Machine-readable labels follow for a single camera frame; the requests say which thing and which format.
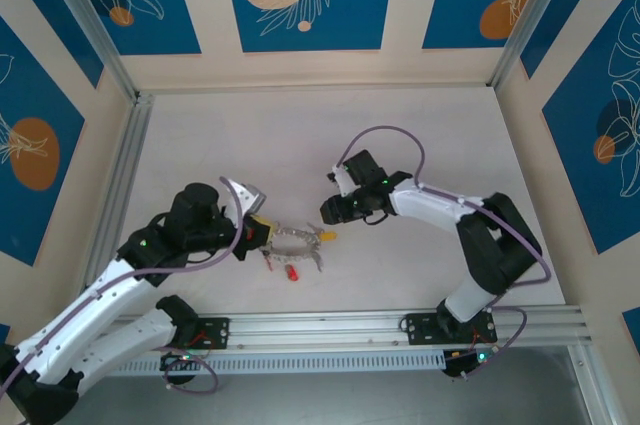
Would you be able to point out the clear plastic bag with items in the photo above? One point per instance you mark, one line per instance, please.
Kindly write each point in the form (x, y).
(295, 245)

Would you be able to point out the red-headed key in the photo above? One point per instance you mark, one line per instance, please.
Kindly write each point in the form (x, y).
(292, 273)

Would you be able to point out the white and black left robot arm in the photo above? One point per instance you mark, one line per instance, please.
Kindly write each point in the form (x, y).
(115, 300)

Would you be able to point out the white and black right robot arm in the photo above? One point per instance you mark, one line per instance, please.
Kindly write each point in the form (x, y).
(435, 210)

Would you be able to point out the black controller board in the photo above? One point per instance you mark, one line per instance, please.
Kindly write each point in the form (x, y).
(470, 362)
(180, 362)

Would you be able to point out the aluminium side rail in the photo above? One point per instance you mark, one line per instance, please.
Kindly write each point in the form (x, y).
(122, 180)

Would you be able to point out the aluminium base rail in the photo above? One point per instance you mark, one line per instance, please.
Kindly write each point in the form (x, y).
(325, 327)

